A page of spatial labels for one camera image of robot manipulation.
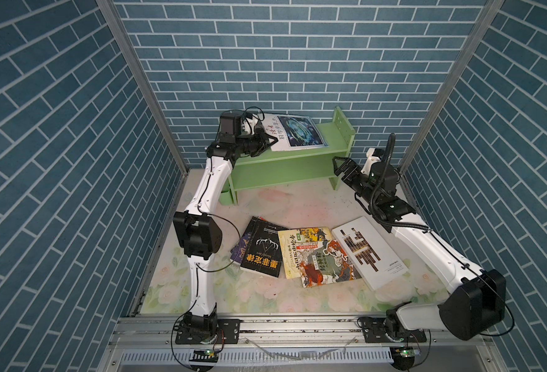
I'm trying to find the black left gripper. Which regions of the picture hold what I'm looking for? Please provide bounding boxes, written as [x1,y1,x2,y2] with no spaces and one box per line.
[233,129,278,157]

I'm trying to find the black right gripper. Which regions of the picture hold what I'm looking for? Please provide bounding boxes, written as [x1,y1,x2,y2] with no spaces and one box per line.
[334,157,377,211]

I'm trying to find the blue galaxy cover book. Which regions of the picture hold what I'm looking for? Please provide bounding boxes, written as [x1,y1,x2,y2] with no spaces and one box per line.
[262,113,327,152]

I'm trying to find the yellow illustrated history book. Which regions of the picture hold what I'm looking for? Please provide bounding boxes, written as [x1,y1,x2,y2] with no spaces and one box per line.
[278,227,332,279]

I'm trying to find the white book brown stripes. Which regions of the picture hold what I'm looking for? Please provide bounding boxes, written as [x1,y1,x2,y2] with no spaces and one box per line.
[332,216,408,291]

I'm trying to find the red green illustrated book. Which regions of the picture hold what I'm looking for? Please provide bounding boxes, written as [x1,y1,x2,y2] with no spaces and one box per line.
[300,240,361,288]

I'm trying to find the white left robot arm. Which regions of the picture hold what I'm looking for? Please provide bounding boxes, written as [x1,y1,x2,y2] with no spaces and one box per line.
[173,109,278,343]

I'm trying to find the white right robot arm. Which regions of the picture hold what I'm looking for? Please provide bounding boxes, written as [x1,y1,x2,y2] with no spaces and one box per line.
[332,157,509,341]

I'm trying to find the green shelf rack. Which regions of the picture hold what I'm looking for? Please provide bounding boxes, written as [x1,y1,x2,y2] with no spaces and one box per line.
[219,107,356,206]

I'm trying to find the black book yellow text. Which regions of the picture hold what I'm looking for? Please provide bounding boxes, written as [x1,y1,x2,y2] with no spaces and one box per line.
[240,219,287,277]

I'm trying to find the purple book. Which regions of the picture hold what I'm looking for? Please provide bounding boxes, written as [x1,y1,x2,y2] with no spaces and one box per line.
[230,216,260,264]

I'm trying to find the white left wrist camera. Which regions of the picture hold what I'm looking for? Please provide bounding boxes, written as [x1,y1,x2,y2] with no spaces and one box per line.
[241,113,265,138]

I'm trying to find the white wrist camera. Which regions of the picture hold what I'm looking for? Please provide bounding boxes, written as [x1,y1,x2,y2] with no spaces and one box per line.
[241,113,265,138]
[362,148,382,175]

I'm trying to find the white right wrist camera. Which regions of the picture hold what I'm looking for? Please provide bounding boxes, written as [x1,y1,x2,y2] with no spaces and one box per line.
[362,148,382,175]

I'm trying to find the metal corner frame post left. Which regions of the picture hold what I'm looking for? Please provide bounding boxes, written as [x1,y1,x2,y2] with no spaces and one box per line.
[97,0,189,177]

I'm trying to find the metal corner frame post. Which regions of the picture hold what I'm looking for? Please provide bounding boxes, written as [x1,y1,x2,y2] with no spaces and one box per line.
[400,0,505,174]
[97,0,189,177]

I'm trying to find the metal base rail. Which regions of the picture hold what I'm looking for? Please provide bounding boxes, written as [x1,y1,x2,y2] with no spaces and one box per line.
[99,314,506,371]

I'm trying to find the metal corner frame post right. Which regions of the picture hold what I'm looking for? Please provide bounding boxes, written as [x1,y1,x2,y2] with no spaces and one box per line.
[400,0,505,174]

